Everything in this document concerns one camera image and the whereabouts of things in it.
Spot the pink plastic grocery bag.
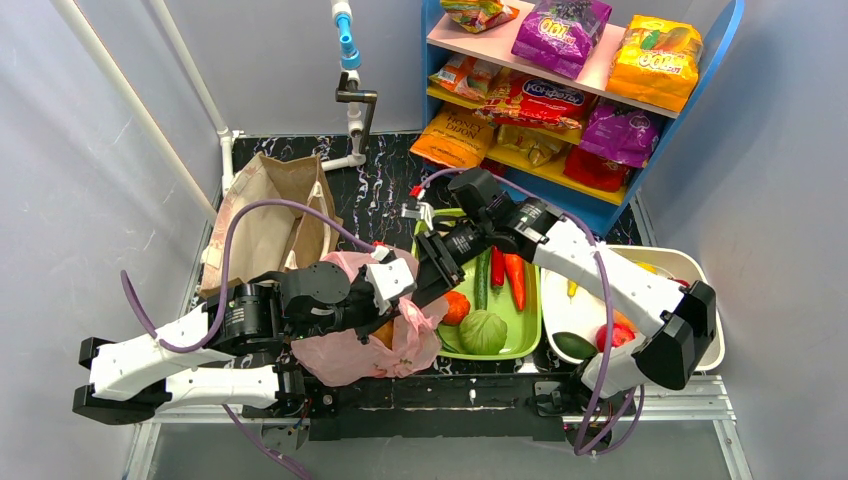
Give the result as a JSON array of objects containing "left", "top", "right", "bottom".
[{"left": 290, "top": 248, "right": 452, "bottom": 389}]

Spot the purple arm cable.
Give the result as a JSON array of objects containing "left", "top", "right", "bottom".
[
  {"left": 119, "top": 198, "right": 376, "bottom": 480},
  {"left": 419, "top": 166, "right": 648, "bottom": 458}
]

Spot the purple snack bag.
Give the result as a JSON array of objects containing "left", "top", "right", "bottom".
[
  {"left": 511, "top": 0, "right": 612, "bottom": 79},
  {"left": 578, "top": 98, "right": 665, "bottom": 168}
]

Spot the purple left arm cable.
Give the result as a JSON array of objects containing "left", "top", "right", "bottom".
[{"left": 119, "top": 198, "right": 376, "bottom": 480}]

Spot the aluminium base frame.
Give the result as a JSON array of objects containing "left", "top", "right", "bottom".
[{"left": 124, "top": 373, "right": 752, "bottom": 479}]

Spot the dark green chili pepper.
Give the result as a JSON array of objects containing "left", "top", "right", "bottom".
[{"left": 435, "top": 329, "right": 457, "bottom": 354}]

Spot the blue wooden shelf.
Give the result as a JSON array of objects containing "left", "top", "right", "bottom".
[{"left": 421, "top": 1, "right": 745, "bottom": 234}]

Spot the red apple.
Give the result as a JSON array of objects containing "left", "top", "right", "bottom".
[{"left": 594, "top": 323, "right": 636, "bottom": 352}]

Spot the red chili pepper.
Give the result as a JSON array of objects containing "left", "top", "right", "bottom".
[{"left": 490, "top": 247, "right": 506, "bottom": 290}]

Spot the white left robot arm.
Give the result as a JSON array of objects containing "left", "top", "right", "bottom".
[{"left": 72, "top": 259, "right": 415, "bottom": 425}]

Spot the red snack bag lower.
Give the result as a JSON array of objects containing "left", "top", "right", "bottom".
[{"left": 563, "top": 147, "right": 632, "bottom": 192}]

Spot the white pipe camera stand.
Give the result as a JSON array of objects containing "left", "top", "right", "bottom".
[{"left": 322, "top": 0, "right": 378, "bottom": 172}]

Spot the gold snack bag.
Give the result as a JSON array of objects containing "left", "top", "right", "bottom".
[{"left": 496, "top": 125, "right": 566, "bottom": 167}]

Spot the orange striped snack bag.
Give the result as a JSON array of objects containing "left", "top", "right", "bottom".
[{"left": 428, "top": 53, "right": 502, "bottom": 102}]

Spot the brown paper bag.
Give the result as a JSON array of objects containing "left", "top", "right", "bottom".
[{"left": 199, "top": 153, "right": 342, "bottom": 298}]

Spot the yellow snack bag top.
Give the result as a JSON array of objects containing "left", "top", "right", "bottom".
[{"left": 606, "top": 15, "right": 703, "bottom": 113}]

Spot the green plastic tray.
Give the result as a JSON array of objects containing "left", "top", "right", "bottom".
[{"left": 410, "top": 208, "right": 544, "bottom": 362}]

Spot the white diagonal pipe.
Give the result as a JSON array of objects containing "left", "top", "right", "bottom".
[{"left": 51, "top": 0, "right": 217, "bottom": 222}]

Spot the brown potato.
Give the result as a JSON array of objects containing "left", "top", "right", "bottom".
[{"left": 372, "top": 320, "right": 394, "bottom": 350}]

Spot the colourful snack bag top left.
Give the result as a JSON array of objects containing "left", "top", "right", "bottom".
[{"left": 440, "top": 0, "right": 520, "bottom": 34}]

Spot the purple snack bag lower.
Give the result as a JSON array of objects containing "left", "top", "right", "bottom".
[{"left": 578, "top": 98, "right": 665, "bottom": 168}]

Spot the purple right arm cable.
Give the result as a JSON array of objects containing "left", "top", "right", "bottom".
[{"left": 419, "top": 166, "right": 648, "bottom": 458}]

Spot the green cabbage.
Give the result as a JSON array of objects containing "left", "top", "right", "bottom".
[{"left": 459, "top": 310, "right": 508, "bottom": 355}]

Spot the orange carrot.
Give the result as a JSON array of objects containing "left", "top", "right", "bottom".
[{"left": 504, "top": 254, "right": 527, "bottom": 311}]

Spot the orange bumpy fruit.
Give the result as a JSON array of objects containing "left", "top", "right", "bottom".
[{"left": 441, "top": 291, "right": 471, "bottom": 326}]

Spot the red candy bag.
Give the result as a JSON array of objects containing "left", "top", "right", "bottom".
[{"left": 474, "top": 71, "right": 597, "bottom": 131}]

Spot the green avocado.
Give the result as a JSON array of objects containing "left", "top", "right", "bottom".
[{"left": 552, "top": 332, "right": 598, "bottom": 362}]

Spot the peach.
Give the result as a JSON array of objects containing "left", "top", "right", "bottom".
[{"left": 613, "top": 310, "right": 638, "bottom": 332}]

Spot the yellow banana bunch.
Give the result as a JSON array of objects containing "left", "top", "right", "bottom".
[{"left": 567, "top": 262, "right": 657, "bottom": 298}]

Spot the green cucumber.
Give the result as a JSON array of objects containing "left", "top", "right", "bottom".
[{"left": 474, "top": 249, "right": 491, "bottom": 310}]

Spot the orange honey dijon bag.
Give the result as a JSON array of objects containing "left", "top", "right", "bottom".
[{"left": 410, "top": 104, "right": 495, "bottom": 168}]

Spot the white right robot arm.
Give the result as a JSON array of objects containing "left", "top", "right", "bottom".
[{"left": 412, "top": 168, "right": 717, "bottom": 398}]

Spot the white plastic tray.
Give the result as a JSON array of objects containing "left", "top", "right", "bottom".
[{"left": 540, "top": 245, "right": 706, "bottom": 343}]

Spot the purple snack bag top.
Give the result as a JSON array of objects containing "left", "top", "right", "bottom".
[{"left": 511, "top": 0, "right": 612, "bottom": 79}]

